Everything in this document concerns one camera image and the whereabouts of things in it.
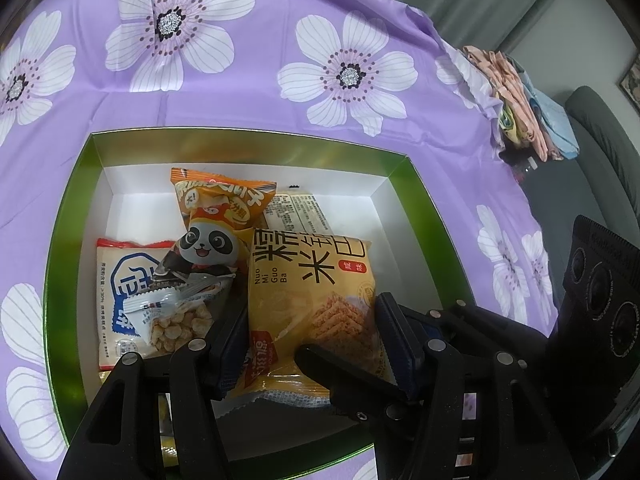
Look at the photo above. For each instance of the orange panda snack packet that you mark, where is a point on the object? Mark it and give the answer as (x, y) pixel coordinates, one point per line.
(210, 240)

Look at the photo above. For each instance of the light blue folded cloth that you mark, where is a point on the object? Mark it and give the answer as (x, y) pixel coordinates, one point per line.
(555, 120)

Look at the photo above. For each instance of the green cardboard box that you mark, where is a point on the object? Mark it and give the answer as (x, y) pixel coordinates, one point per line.
(425, 220)

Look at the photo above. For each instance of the framed landscape painting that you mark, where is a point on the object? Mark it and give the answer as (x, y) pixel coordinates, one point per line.
(631, 85)

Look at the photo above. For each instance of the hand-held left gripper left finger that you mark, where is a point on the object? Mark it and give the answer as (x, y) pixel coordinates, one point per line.
(232, 355)

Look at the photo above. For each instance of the yellow green folded cloth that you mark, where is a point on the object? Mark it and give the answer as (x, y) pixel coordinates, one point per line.
(507, 122)

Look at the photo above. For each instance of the yellow rice cracker packet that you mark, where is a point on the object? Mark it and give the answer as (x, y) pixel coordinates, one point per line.
(300, 285)

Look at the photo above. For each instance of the purple floral cloth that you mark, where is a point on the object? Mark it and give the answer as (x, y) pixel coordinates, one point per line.
(250, 85)

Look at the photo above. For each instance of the dark cloth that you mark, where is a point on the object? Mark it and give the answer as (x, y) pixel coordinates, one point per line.
(520, 165)

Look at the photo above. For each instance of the clear white peanut packet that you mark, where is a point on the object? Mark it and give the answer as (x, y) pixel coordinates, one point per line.
(175, 325)

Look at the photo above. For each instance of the grey curtain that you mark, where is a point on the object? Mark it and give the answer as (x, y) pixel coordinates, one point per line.
(475, 0)

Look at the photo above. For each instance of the beige barcode snack packet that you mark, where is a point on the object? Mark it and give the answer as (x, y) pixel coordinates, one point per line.
(300, 210)

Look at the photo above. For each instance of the white blue snack packet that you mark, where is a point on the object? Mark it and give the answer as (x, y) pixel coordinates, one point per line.
(112, 300)

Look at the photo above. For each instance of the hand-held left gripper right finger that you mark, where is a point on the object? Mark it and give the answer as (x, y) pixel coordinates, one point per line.
(400, 340)

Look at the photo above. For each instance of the grey sofa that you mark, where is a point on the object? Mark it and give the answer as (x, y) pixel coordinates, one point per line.
(590, 160)

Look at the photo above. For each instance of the folded clothes pile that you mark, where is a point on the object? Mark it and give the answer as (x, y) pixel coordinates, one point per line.
(500, 70)

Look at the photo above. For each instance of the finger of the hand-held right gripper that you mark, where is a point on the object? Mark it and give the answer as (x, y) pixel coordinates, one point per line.
(490, 327)
(340, 370)

